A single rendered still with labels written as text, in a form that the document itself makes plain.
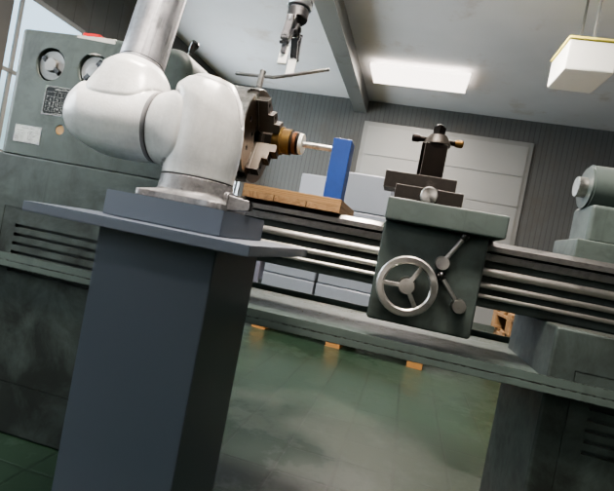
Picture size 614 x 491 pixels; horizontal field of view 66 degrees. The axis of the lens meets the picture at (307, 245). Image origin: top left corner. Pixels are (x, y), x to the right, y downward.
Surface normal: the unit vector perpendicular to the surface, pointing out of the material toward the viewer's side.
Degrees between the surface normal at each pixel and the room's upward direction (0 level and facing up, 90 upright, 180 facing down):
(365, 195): 90
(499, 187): 90
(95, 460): 90
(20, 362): 90
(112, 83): 74
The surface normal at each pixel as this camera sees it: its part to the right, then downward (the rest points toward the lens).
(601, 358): -0.19, -0.02
